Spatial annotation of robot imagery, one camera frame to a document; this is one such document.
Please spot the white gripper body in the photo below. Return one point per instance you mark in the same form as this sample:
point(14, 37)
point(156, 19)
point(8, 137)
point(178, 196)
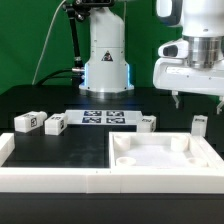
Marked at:
point(194, 65)

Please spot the white square tabletop part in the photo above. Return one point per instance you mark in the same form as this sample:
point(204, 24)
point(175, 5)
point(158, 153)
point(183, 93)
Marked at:
point(155, 150)

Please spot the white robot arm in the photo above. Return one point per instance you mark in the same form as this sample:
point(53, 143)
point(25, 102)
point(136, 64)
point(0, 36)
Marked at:
point(106, 71)

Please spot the white plate with fiducial tags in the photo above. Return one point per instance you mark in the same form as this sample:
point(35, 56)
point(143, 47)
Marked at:
point(103, 117)

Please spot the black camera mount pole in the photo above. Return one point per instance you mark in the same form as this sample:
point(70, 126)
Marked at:
point(79, 10)

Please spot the white U-shaped fence wall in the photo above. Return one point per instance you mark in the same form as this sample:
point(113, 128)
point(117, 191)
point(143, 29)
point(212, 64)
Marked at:
point(111, 179)

